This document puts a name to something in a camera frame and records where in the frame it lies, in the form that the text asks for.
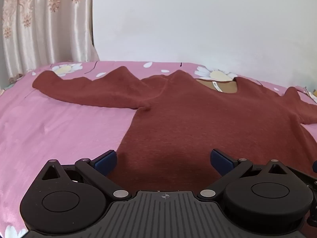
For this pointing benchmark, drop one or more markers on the dark red knit sweater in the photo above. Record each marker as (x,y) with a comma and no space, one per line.
(188,119)

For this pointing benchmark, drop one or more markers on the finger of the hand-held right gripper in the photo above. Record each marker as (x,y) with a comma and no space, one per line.
(315,166)

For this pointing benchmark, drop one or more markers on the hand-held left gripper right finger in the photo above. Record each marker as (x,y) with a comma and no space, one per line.
(221,163)

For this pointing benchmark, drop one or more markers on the white neck label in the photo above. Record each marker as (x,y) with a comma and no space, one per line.
(216,85)

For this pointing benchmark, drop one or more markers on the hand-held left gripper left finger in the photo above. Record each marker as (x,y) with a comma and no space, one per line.
(107,161)

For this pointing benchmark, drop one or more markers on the cream floral curtain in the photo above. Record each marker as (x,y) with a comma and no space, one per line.
(42,24)

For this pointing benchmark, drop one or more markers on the pink floral bed sheet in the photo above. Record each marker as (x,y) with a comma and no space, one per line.
(54,129)

